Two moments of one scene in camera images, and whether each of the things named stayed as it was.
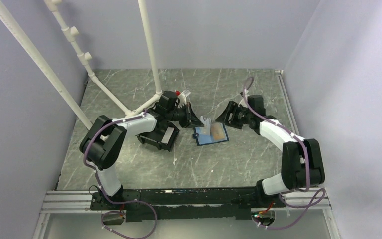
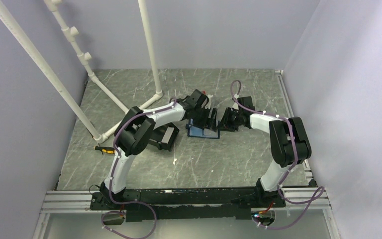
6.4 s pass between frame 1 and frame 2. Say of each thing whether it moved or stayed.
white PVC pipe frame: stayed
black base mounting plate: stayed
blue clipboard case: moved
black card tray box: stayed
